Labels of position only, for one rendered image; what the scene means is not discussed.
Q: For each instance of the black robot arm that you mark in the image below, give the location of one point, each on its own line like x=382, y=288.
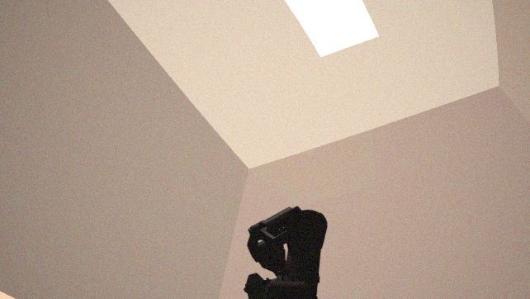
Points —
x=302, y=231

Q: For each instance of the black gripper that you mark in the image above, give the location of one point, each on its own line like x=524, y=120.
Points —
x=300, y=282

